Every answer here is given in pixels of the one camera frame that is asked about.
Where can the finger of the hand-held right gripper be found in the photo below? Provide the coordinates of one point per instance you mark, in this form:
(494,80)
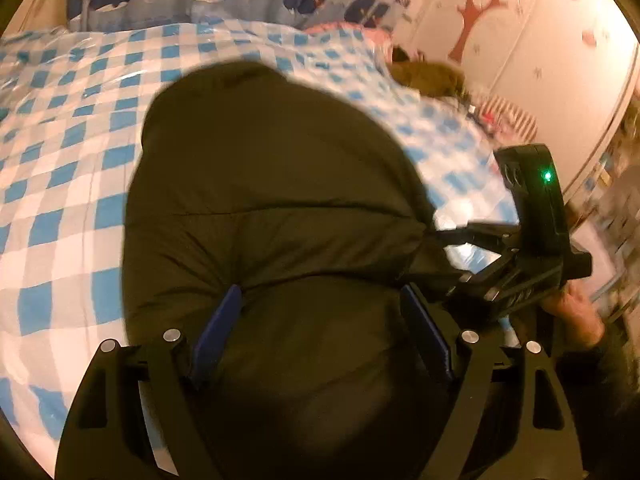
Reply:
(480,234)
(485,280)

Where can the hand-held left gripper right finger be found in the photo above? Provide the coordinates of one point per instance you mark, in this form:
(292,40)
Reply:
(427,330)

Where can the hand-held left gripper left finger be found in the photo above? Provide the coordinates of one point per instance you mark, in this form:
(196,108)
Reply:
(217,330)

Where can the black puffer jacket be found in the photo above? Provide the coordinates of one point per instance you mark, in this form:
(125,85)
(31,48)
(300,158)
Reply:
(275,185)

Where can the person's right forearm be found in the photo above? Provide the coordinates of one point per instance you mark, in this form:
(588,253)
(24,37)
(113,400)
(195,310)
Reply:
(600,380)

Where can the person's right hand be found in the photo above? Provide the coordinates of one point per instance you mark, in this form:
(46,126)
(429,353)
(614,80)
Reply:
(577,320)

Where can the cluttered shelf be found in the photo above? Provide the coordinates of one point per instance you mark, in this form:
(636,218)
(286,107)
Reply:
(620,185)

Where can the red white striped cloth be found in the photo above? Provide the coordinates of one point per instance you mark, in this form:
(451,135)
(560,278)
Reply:
(510,117)

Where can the olive brown cloth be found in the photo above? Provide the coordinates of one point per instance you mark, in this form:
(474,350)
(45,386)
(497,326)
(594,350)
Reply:
(430,77)

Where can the blue white checked bed cover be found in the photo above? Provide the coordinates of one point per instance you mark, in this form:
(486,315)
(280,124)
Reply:
(75,160)

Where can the brown tree wall sticker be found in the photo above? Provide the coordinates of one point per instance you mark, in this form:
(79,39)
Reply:
(472,15)

